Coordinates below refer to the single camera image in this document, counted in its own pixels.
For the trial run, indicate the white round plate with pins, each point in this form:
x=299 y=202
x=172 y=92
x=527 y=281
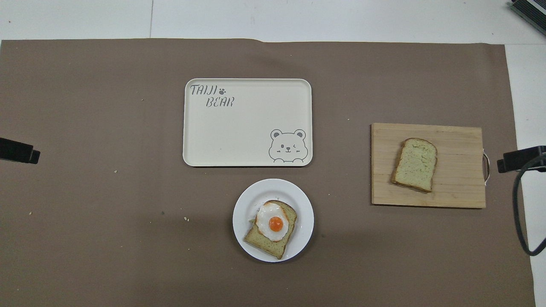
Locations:
x=249 y=200

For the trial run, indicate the cream tray with bear print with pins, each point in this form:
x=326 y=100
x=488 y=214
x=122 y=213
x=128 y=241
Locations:
x=247 y=128

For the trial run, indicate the fried egg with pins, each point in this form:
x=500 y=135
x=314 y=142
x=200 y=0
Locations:
x=273 y=221

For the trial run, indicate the bread slice under egg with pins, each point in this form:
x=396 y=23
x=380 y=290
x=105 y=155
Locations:
x=261 y=244

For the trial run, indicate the plain bread slice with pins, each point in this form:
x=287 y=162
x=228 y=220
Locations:
x=416 y=166

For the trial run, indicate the wooden cutting board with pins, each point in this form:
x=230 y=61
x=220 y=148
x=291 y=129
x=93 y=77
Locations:
x=458 y=145

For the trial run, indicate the black stand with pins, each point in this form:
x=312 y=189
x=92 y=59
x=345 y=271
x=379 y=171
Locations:
x=531 y=9

